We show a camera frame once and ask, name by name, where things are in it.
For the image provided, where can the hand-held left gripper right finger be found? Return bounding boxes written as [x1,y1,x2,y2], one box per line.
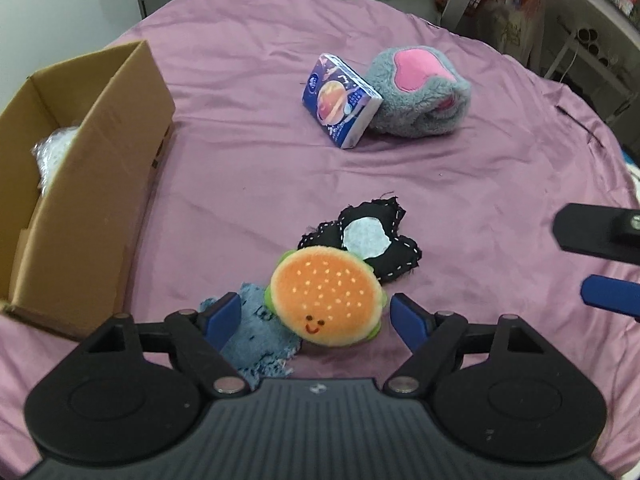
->
[382,292,531,396]

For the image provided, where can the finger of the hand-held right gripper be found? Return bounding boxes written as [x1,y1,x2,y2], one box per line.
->
[552,203,640,261]
[580,275,640,318]

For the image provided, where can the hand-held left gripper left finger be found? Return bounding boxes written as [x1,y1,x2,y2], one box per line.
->
[107,292,251,396]

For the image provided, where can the black felt patch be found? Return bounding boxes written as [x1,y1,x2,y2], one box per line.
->
[298,195,422,283]

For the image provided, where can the burger plush toy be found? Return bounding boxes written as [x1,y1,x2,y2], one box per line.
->
[265,245,388,350]

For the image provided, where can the brown cardboard box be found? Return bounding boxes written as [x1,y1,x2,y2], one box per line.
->
[0,40,176,343]

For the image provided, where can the blue tissue pack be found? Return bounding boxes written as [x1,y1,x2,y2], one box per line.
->
[301,53,383,150]

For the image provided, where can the pink bed sheet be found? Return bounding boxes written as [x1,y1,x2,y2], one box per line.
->
[0,0,640,480]

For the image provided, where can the snack plastic bag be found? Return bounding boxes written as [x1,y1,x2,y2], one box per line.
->
[480,0,546,66]

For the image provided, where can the clear crinkled plastic bag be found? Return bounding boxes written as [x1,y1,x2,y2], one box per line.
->
[31,127,81,196]

